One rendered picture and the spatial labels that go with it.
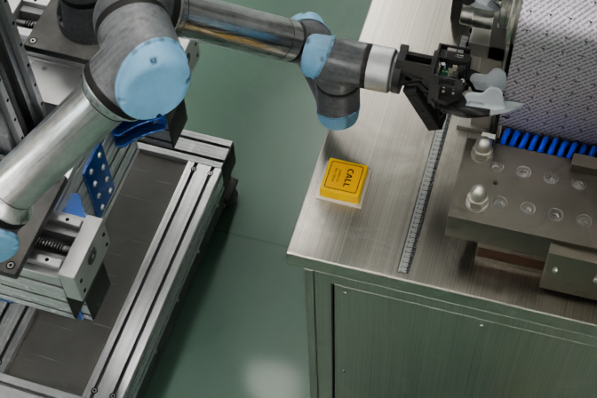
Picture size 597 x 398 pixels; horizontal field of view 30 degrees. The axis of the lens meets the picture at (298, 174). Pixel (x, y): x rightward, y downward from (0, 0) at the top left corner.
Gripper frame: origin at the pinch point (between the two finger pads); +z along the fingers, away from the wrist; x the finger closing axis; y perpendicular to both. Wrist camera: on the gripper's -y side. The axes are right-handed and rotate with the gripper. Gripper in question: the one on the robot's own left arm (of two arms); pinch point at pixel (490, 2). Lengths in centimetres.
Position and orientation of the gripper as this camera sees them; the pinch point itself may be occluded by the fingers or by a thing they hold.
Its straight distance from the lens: 178.8
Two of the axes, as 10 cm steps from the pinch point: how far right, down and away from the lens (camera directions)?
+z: 7.6, 5.2, 3.9
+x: 2.7, -8.0, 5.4
